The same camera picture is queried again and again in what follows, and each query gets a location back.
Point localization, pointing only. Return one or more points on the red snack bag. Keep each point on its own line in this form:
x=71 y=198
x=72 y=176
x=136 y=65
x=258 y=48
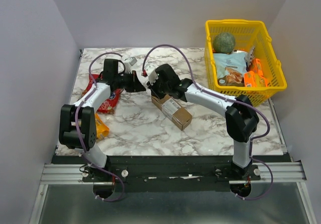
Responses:
x=109 y=105

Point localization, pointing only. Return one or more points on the aluminium rail frame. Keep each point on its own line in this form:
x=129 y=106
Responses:
x=69 y=170

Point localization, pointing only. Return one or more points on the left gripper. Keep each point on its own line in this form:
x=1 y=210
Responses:
x=135 y=85

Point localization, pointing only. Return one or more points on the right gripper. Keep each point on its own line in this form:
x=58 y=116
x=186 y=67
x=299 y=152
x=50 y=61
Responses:
x=154 y=89

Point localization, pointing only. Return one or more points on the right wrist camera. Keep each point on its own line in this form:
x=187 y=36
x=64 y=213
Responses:
x=149 y=71

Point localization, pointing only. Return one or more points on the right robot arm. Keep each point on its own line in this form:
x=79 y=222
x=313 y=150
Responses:
x=241 y=118

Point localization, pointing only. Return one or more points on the yellow plastic basket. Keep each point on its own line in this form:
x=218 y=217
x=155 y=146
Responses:
x=247 y=34

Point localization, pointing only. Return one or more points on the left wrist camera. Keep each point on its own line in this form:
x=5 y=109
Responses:
x=128 y=63

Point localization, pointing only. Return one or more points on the silver foil packet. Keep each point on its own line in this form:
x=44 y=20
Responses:
x=250 y=56

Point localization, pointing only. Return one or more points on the green melon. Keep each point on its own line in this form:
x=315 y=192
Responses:
x=224 y=43

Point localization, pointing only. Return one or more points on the light blue snack bag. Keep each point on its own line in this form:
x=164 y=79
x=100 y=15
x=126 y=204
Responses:
x=230 y=68

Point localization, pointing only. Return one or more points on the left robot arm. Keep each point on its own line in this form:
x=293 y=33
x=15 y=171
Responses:
x=77 y=128

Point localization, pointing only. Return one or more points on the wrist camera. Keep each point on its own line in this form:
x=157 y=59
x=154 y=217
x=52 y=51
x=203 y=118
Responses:
x=128 y=63
x=149 y=71

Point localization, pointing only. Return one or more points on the orange gummy candy bag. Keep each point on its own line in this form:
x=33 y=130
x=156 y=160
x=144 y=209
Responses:
x=101 y=129

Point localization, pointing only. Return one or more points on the orange candy box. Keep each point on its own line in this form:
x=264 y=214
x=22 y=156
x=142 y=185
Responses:
x=256 y=67
x=252 y=79

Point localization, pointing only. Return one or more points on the brown cardboard express box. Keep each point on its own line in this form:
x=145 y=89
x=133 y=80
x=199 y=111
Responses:
x=178 y=115

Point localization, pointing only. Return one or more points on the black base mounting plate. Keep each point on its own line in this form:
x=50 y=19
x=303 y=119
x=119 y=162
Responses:
x=173 y=174

